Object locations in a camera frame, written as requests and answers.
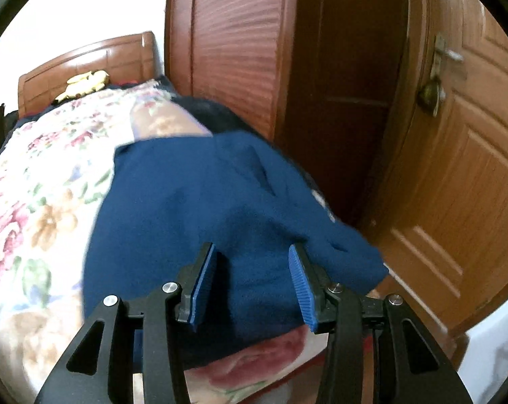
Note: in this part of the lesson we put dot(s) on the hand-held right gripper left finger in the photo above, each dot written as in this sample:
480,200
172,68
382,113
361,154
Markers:
203,286

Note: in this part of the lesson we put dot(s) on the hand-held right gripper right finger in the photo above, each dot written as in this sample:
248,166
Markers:
302,290

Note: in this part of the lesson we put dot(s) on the navy blue suit jacket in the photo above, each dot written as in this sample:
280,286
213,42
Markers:
195,202

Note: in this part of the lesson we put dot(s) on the floral bedspread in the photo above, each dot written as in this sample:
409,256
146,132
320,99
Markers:
39,202

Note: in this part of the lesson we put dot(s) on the wooden room door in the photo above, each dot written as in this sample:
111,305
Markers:
460,176

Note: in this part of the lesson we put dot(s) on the yellow plush toy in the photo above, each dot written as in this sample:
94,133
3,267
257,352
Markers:
83,82

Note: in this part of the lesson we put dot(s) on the wooden slatted wardrobe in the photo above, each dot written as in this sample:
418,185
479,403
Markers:
237,42

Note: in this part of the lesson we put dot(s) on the wooden bed headboard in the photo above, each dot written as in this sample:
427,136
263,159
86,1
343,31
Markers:
111,57

